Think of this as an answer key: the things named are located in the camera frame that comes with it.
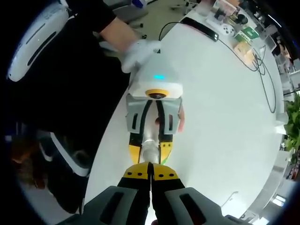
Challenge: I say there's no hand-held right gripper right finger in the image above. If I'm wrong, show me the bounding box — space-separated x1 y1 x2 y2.
151 163 245 225

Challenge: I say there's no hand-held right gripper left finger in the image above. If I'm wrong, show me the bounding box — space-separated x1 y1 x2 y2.
57 162 152 225

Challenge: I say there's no white pump bottle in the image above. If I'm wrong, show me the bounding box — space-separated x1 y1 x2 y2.
140 103 163 165

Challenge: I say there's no person's left hand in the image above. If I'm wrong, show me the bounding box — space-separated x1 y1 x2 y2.
120 39 186 134

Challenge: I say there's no white framed office chair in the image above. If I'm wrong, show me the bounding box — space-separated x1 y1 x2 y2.
38 131 91 178

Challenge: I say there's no person's dark clothing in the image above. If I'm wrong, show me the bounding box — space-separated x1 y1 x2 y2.
0 0 132 214

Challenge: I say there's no black power strip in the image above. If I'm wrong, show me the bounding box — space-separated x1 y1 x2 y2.
181 16 220 43

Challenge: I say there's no white game controller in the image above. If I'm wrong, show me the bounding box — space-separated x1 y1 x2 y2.
219 24 235 36

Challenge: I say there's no beige box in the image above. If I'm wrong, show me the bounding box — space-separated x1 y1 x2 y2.
233 43 254 59

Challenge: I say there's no green box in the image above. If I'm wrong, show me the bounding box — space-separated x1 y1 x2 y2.
234 25 261 43

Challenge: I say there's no green plant in white pot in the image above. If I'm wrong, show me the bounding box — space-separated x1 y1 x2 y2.
282 92 300 162

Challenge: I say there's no white worn device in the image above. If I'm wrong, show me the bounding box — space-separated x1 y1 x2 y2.
6 1 71 83

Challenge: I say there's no power strip cable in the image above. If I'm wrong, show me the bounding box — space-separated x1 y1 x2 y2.
159 22 188 41

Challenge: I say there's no black cable loop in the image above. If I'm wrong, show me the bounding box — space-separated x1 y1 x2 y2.
245 43 285 113

